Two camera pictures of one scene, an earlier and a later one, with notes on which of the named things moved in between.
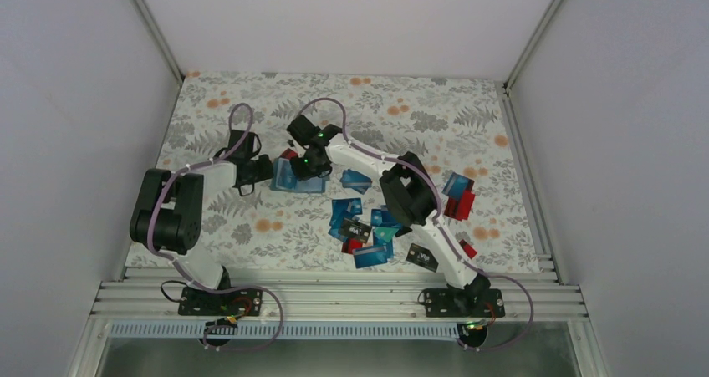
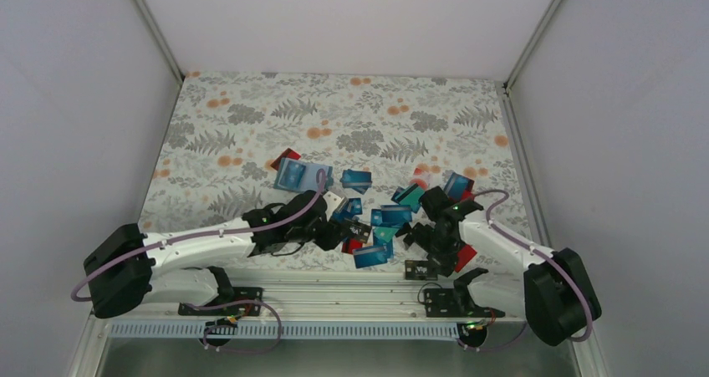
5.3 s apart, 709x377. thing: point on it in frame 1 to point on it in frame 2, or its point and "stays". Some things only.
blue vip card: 285,175 stays
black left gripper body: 258,174 to 325,241
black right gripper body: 309,168 to 436,247
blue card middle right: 382,217 stays
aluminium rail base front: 334,293 stays
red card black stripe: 468,249 stays
